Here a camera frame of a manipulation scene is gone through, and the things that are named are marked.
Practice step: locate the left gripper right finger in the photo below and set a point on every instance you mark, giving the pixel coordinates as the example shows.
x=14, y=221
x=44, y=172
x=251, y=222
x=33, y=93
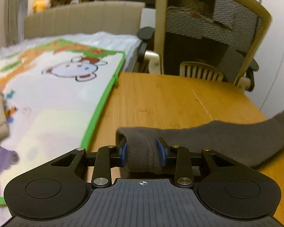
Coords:
x=179, y=158

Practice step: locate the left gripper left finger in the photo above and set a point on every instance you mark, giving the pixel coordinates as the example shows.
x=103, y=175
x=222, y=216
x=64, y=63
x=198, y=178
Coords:
x=108, y=157

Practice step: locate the dark grey knit garment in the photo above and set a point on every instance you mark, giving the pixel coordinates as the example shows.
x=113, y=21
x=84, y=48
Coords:
x=249, y=144

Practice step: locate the cartoon print storage bag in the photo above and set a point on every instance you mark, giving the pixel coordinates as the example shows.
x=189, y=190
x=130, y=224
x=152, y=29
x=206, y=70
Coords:
x=54, y=94

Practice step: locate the beige mesh office chair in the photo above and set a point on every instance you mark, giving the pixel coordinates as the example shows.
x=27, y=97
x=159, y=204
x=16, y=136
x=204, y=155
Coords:
x=205, y=39

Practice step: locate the beige upholstered headboard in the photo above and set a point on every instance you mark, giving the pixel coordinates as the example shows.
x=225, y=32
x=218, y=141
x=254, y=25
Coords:
x=116, y=17

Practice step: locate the yellow plush toy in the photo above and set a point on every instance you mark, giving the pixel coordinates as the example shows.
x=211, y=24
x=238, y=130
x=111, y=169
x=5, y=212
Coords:
x=40, y=5

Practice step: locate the beige curtain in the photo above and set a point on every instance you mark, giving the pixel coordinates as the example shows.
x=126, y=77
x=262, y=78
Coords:
x=11, y=9

